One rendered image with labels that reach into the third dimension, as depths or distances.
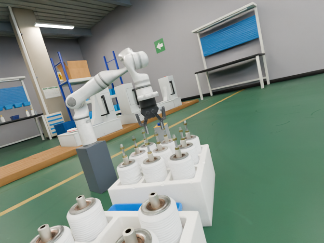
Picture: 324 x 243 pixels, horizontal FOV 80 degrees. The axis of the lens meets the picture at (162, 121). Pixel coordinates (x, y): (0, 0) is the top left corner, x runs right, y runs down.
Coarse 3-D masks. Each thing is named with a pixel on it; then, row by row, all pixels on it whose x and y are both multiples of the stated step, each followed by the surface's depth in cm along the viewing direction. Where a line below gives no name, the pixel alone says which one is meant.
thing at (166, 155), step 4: (168, 148) 89; (152, 152) 89; (160, 152) 86; (164, 152) 86; (168, 152) 87; (160, 156) 86; (164, 156) 86; (168, 156) 87; (164, 160) 86; (168, 164) 87
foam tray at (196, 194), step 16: (208, 160) 92; (208, 176) 83; (112, 192) 79; (128, 192) 77; (144, 192) 74; (160, 192) 72; (176, 192) 70; (192, 192) 68; (208, 192) 76; (192, 208) 70; (208, 208) 70; (208, 224) 69
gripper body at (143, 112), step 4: (144, 100) 83; (148, 100) 83; (152, 100) 84; (140, 104) 84; (144, 104) 83; (148, 104) 83; (152, 104) 84; (156, 104) 87; (140, 108) 86; (144, 108) 85; (148, 108) 86; (152, 108) 86; (156, 108) 87; (144, 112) 86; (152, 112) 86; (144, 116) 86; (148, 116) 86; (152, 116) 87
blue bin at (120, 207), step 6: (114, 204) 78; (120, 204) 77; (126, 204) 76; (132, 204) 75; (138, 204) 74; (180, 204) 67; (108, 210) 75; (114, 210) 78; (120, 210) 78; (126, 210) 77; (132, 210) 76; (180, 210) 65
